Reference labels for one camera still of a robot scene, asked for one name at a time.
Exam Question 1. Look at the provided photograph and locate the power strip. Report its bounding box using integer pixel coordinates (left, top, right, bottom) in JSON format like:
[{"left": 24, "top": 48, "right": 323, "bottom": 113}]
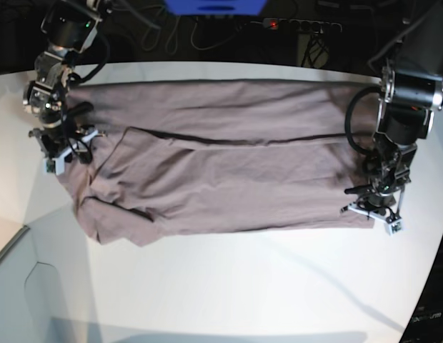
[{"left": 262, "top": 18, "right": 343, "bottom": 34}]

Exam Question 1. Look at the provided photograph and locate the blue box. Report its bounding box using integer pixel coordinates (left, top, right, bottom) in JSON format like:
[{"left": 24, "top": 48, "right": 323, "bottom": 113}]
[{"left": 164, "top": 0, "right": 267, "bottom": 16}]

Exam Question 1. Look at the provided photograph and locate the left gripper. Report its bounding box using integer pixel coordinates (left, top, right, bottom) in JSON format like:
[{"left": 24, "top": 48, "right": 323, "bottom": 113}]
[{"left": 340, "top": 184, "right": 404, "bottom": 225}]

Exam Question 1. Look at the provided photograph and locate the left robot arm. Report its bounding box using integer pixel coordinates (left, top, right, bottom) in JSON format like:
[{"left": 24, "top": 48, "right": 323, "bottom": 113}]
[{"left": 341, "top": 1, "right": 443, "bottom": 234}]

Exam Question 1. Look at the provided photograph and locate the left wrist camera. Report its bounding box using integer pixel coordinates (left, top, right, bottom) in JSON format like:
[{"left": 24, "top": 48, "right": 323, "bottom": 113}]
[{"left": 385, "top": 218, "right": 404, "bottom": 236}]

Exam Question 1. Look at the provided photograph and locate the mauve t-shirt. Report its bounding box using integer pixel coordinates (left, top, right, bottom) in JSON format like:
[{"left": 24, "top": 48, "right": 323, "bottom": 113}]
[{"left": 59, "top": 80, "right": 374, "bottom": 246}]

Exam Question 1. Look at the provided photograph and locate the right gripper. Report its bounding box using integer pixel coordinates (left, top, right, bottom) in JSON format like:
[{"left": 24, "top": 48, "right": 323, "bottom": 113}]
[{"left": 28, "top": 125, "right": 106, "bottom": 167}]

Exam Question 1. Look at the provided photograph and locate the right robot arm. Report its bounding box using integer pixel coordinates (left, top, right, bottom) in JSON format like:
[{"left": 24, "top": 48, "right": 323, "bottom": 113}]
[{"left": 23, "top": 1, "right": 112, "bottom": 175}]

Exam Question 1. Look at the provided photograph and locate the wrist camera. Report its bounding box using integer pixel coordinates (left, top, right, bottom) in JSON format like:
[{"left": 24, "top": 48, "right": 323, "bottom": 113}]
[
  {"left": 43, "top": 157, "right": 66, "bottom": 176},
  {"left": 385, "top": 218, "right": 404, "bottom": 236}
]

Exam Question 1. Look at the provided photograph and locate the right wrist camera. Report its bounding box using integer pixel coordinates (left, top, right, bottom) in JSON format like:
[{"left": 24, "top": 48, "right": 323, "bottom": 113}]
[{"left": 43, "top": 157, "right": 66, "bottom": 176}]

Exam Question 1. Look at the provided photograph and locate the white looped cable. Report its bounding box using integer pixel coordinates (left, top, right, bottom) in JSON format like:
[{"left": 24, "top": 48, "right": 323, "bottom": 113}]
[{"left": 141, "top": 6, "right": 183, "bottom": 53}]

